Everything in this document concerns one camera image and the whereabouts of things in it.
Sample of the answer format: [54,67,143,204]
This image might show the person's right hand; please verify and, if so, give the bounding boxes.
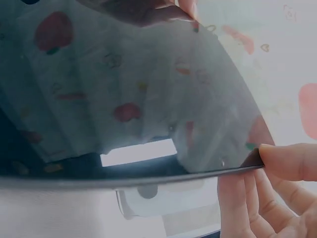
[217,141,317,238]

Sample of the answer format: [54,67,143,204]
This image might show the person's left hand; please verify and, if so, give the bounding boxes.
[174,0,199,21]

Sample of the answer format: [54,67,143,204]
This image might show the black glossy tablet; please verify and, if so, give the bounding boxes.
[0,0,276,191]

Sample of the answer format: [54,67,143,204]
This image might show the white box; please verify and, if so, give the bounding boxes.
[115,182,221,222]

